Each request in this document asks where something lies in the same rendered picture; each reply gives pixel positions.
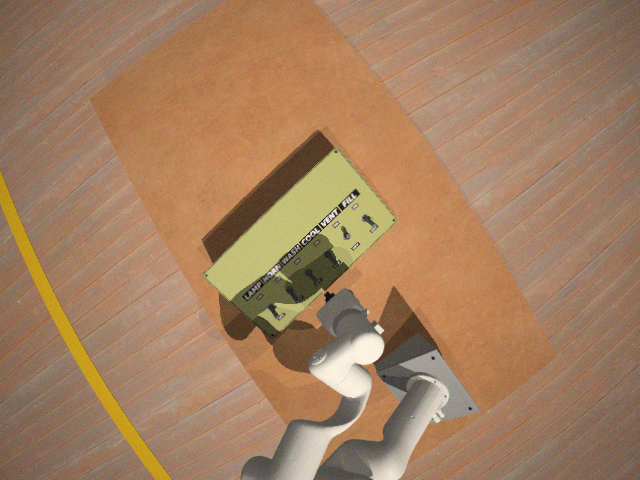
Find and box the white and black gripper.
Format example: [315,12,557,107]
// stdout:
[317,288,364,338]

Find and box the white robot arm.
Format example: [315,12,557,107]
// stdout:
[240,309,449,480]

